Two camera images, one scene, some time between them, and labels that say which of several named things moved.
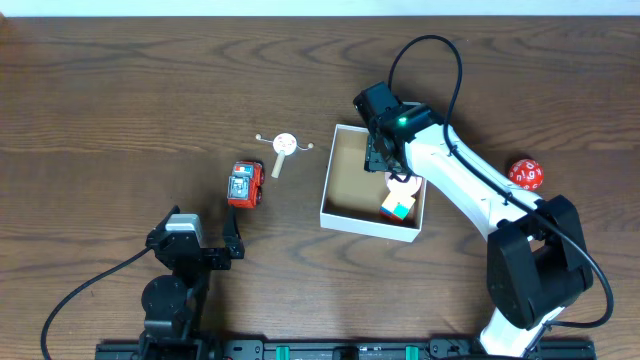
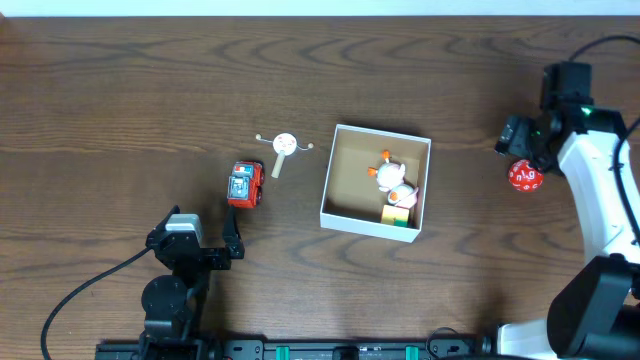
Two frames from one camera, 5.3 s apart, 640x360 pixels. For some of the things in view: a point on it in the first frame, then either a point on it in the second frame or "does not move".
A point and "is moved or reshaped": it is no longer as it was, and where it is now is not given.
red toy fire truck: x=244 y=186 does not move
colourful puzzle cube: x=397 y=205 is moved or reshaped
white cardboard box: x=352 y=195 does not move
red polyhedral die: x=526 y=174 does not move
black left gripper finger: x=232 y=239 does not move
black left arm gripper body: x=201 y=255 does not move
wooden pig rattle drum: x=283 y=144 does not move
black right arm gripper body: x=376 y=159 to x=525 y=135
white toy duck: x=401 y=192 is moved or reshaped
